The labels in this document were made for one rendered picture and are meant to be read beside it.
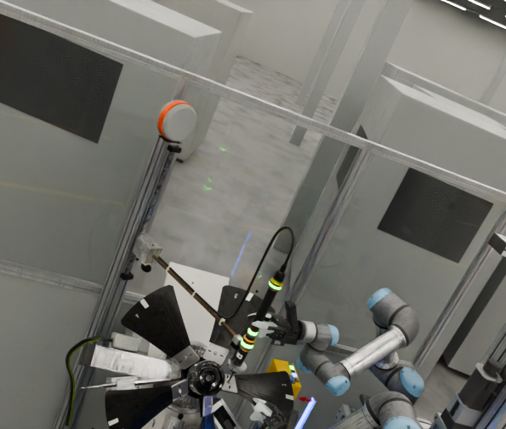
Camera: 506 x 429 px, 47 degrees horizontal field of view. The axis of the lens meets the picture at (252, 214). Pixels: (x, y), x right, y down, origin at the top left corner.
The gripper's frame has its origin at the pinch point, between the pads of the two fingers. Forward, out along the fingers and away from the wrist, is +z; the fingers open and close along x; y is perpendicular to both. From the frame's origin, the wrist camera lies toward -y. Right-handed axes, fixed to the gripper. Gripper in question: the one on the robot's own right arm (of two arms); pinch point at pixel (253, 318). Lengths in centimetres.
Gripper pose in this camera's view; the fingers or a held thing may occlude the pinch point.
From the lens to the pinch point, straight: 200.7
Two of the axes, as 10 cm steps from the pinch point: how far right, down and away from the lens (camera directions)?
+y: -3.9, 8.6, 3.3
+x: -3.2, -4.6, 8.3
